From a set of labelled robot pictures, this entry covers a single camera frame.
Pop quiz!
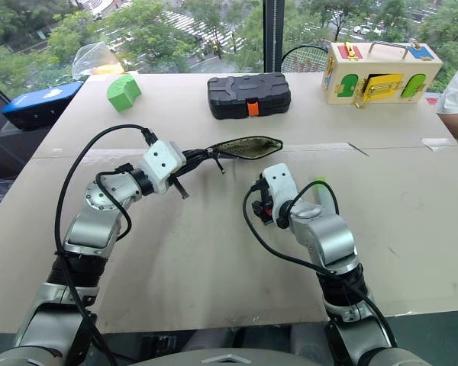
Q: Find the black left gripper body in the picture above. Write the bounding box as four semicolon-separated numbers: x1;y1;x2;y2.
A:
167;151;195;201

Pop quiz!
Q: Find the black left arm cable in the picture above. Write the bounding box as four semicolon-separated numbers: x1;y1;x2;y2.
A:
53;124;157;366

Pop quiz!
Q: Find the green foam block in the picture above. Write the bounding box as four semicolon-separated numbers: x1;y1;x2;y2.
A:
106;73;143;114

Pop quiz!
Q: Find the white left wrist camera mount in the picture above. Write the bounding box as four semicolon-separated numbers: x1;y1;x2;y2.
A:
141;140;187;194

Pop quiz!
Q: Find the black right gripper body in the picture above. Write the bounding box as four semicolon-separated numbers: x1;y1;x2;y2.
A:
251;173;273;205

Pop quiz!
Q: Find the badminton racket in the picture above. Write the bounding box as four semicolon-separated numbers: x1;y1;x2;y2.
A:
281;43;330;74

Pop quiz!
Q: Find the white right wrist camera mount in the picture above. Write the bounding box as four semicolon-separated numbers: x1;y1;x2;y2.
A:
261;162;300;230

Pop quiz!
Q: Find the grey robot torso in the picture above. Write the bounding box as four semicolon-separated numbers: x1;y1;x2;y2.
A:
0;345;458;366

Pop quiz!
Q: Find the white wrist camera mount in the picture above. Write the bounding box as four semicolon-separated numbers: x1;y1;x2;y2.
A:
261;162;300;230
141;140;187;194

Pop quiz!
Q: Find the dark window frame post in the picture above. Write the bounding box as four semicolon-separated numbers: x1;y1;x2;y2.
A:
262;0;285;74

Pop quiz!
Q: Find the black plastic tool case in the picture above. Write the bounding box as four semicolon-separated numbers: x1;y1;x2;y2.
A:
206;72;293;120

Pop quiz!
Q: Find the wooden lock box toy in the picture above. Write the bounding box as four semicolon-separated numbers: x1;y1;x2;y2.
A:
321;40;443;111

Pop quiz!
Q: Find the clear plastic bag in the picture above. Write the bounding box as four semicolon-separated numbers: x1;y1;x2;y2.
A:
72;41;125;82

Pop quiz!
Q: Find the clear tape strip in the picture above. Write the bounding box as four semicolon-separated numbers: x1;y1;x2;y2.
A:
421;137;458;153

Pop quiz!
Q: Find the blue flat device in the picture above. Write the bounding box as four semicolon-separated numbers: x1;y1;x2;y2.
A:
1;81;85;132

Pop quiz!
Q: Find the green capped white highlighter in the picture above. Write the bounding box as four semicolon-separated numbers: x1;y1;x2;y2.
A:
311;175;330;210

